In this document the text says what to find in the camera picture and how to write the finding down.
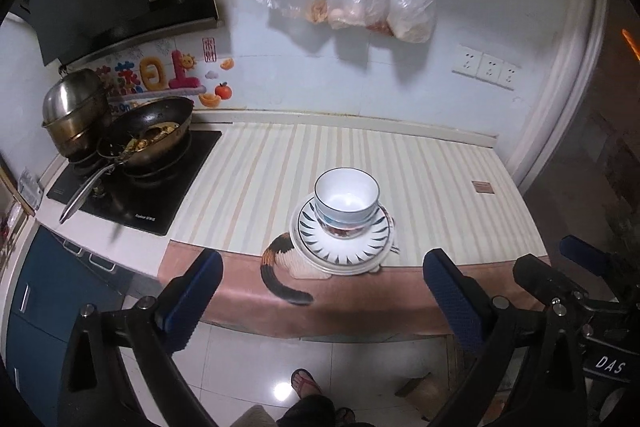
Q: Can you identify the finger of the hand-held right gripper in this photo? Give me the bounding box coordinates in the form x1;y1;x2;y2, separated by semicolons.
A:
514;253;590;308
559;234;640;308

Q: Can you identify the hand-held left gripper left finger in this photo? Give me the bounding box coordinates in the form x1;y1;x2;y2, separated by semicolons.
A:
56;248;224;427

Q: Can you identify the white packet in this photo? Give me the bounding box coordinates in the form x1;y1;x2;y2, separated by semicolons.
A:
17;167;44;211

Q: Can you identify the person's dark trouser leg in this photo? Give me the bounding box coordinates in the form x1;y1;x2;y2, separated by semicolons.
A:
275;394;337;427

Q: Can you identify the white wall socket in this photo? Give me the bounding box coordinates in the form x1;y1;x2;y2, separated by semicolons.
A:
476;53;505;84
452;45;483;76
497;62;521;92

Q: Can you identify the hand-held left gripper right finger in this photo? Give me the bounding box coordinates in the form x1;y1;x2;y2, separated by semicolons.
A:
422;248;598;427

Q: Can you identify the blue kitchen cabinet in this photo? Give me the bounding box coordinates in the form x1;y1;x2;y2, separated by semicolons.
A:
0;224;136;427

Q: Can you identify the dark wok with handle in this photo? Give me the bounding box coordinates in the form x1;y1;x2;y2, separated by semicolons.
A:
59;97;195;225

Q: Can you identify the dark striped rim plate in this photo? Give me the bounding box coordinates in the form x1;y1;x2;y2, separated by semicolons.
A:
297;196;392;266

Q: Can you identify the colourful wall sticker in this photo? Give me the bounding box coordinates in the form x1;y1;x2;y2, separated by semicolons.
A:
95;38;236;110

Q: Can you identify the brown cardboard piece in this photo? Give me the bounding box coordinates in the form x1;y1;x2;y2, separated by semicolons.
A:
395;372;447;423

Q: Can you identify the stainless steel pot lid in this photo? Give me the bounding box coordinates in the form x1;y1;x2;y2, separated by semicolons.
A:
41;68;109;126

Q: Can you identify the black cooktop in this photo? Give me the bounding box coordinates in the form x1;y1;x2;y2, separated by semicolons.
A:
46;129;223;237

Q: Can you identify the red floral white bowl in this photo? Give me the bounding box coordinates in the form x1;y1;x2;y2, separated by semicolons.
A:
321;219;373;241

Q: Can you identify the striped cat print table cloth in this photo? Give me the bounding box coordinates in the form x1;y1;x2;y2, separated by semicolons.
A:
157;122;551;338

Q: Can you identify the white bowl with blue pattern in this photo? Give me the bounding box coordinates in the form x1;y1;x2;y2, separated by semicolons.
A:
316;202;377;230

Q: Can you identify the plain white bowl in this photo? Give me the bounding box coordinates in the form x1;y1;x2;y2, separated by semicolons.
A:
314;167;381;224

